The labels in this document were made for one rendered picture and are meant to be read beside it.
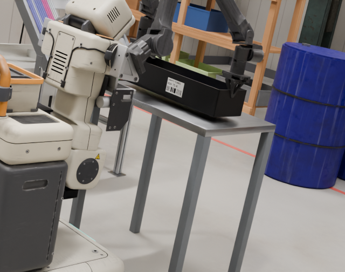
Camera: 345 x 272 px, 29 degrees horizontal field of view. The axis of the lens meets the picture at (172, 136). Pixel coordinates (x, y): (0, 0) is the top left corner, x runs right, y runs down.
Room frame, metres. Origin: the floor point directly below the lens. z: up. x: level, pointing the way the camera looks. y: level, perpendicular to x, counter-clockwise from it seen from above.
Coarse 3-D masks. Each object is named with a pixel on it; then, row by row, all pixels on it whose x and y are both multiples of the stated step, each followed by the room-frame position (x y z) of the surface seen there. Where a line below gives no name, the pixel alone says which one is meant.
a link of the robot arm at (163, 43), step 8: (160, 0) 2.44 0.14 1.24; (168, 0) 2.42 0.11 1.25; (176, 0) 2.44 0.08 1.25; (160, 8) 2.42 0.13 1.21; (168, 8) 2.42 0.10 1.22; (160, 16) 2.41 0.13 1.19; (168, 16) 2.41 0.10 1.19; (152, 24) 2.42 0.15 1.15; (160, 24) 2.39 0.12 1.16; (168, 24) 2.41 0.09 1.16; (152, 32) 2.44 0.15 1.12; (160, 32) 2.38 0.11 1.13; (168, 32) 2.38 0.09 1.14; (152, 40) 2.36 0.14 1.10; (160, 40) 2.35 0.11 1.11; (168, 40) 2.38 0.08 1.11; (152, 48) 2.36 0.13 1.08; (160, 48) 2.35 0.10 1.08; (168, 48) 2.38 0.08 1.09; (160, 56) 2.37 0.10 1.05
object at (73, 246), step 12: (60, 228) 2.49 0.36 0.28; (72, 228) 2.51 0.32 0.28; (60, 240) 2.38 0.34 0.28; (72, 240) 2.40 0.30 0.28; (84, 240) 2.43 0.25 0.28; (60, 252) 2.28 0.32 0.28; (72, 252) 2.30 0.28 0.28; (84, 252) 2.32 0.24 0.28; (96, 252) 2.34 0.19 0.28; (108, 252) 2.37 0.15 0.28; (60, 264) 2.19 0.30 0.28; (72, 264) 2.21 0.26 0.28; (84, 264) 2.23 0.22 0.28; (96, 264) 2.25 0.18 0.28; (108, 264) 2.28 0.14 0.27; (120, 264) 2.32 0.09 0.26
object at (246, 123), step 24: (144, 96) 2.84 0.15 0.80; (96, 120) 2.94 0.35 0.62; (168, 120) 2.61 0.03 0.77; (192, 120) 2.58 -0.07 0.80; (216, 120) 2.66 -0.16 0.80; (240, 120) 2.75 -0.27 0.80; (264, 120) 2.85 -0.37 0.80; (264, 144) 2.79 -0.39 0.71; (144, 168) 3.24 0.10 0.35; (192, 168) 2.50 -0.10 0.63; (264, 168) 2.81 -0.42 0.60; (144, 192) 3.24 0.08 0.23; (192, 192) 2.48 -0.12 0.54; (72, 216) 2.93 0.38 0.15; (192, 216) 2.50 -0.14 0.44; (240, 240) 2.79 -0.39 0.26; (240, 264) 2.80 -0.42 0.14
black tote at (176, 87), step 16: (144, 64) 2.89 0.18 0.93; (160, 64) 3.06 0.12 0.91; (144, 80) 2.88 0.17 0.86; (160, 80) 2.82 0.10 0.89; (176, 80) 2.76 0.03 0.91; (192, 80) 2.70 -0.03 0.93; (208, 80) 2.86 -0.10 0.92; (176, 96) 2.74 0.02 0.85; (192, 96) 2.69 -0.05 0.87; (208, 96) 2.63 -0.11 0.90; (224, 96) 2.63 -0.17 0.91; (240, 96) 2.70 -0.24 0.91; (208, 112) 2.62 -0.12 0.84; (224, 112) 2.64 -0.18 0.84; (240, 112) 2.72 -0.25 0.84
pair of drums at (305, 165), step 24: (288, 48) 4.79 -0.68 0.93; (312, 48) 4.97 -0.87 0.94; (288, 72) 4.73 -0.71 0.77; (312, 72) 4.63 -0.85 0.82; (336, 72) 4.61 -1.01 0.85; (288, 96) 4.70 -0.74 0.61; (312, 96) 4.62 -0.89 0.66; (336, 96) 4.62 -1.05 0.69; (288, 120) 4.67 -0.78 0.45; (312, 120) 4.61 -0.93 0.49; (336, 120) 4.64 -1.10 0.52; (288, 144) 4.64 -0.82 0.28; (312, 144) 4.61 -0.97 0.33; (336, 144) 4.68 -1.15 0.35; (288, 168) 4.63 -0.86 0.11; (312, 168) 4.61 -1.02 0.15; (336, 168) 4.75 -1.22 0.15
